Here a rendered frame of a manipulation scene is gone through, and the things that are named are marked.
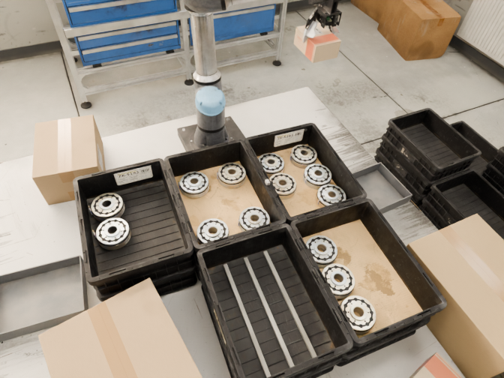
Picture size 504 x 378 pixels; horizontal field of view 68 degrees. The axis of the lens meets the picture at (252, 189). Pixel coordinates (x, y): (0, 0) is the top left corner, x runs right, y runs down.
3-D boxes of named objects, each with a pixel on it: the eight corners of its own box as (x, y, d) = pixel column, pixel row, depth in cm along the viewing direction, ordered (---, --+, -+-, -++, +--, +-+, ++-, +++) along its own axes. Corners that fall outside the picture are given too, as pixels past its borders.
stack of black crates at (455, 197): (406, 222, 217) (430, 184, 191) (445, 206, 227) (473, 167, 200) (456, 281, 195) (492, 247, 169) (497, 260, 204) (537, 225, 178)
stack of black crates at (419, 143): (364, 174, 240) (387, 119, 205) (400, 161, 249) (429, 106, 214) (405, 222, 217) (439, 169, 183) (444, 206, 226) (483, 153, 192)
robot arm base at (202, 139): (189, 134, 167) (187, 115, 160) (220, 126, 172) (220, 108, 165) (202, 155, 158) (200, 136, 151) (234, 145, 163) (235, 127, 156)
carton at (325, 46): (293, 43, 163) (295, 27, 157) (316, 39, 167) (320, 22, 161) (312, 63, 154) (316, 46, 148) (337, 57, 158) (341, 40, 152)
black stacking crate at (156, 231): (83, 200, 133) (73, 179, 124) (166, 179, 141) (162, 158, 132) (98, 301, 110) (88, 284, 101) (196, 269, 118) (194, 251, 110)
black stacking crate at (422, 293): (284, 242, 127) (289, 223, 118) (359, 217, 135) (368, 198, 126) (345, 358, 104) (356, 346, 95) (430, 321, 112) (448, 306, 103)
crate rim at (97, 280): (74, 182, 126) (72, 178, 124) (163, 161, 134) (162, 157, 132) (88, 288, 103) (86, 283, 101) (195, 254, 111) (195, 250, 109)
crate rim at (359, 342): (287, 226, 119) (288, 221, 117) (367, 201, 127) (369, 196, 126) (354, 349, 96) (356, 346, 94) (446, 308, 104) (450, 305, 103)
